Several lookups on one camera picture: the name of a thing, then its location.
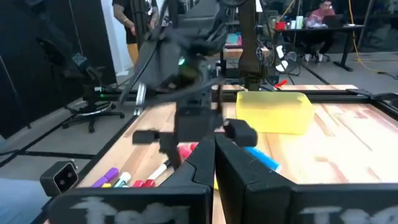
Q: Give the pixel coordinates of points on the black laptop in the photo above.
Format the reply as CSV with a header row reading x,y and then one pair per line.
x,y
332,21

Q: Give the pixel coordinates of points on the blue highlighter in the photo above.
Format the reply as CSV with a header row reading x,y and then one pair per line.
x,y
261,157

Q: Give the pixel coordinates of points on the white cup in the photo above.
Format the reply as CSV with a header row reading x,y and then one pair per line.
x,y
299,22

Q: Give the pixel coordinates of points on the black office desk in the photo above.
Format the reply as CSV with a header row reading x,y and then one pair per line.
x,y
311,29

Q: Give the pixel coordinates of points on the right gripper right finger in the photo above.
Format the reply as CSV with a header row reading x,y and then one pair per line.
x,y
264,199

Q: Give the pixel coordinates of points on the black curtain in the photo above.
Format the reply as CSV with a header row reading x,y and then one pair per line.
x,y
25,62

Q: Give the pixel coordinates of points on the silver aluminium post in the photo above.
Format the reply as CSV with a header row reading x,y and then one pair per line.
x,y
140,99

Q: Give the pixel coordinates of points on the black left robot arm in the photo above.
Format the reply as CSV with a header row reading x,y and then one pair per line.
x,y
248,46

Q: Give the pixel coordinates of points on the black floor fan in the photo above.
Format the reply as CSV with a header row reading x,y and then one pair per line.
x,y
286,59

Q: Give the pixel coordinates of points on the yellow plastic bin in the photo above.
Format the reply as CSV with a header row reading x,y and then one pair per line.
x,y
273,115

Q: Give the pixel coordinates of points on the yellow Sharpie highlighter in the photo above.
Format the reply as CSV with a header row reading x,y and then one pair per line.
x,y
106,185

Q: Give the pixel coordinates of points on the pink Sharpie highlighter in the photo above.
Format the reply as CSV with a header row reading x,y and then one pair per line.
x,y
186,151

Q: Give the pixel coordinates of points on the black aluminium table frame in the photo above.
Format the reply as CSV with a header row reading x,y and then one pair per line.
x,y
335,96

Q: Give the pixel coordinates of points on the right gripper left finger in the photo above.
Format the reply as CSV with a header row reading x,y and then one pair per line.
x,y
186,193

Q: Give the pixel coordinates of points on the black wheeled stand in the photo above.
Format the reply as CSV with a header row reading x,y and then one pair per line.
x,y
90,109

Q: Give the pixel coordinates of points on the purple Sharpie highlighter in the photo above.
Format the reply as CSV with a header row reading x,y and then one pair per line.
x,y
107,175

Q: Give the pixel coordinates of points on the black table-level camera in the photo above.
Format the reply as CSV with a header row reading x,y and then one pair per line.
x,y
59,179

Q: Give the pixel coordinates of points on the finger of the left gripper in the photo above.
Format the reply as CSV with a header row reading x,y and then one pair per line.
x,y
169,146
241,132

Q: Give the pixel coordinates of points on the green Expo marker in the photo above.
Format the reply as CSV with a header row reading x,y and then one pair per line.
x,y
122,179

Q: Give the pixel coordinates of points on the person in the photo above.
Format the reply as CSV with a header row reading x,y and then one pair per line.
x,y
320,14
124,18

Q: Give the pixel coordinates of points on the red cup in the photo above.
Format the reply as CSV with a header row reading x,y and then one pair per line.
x,y
280,25

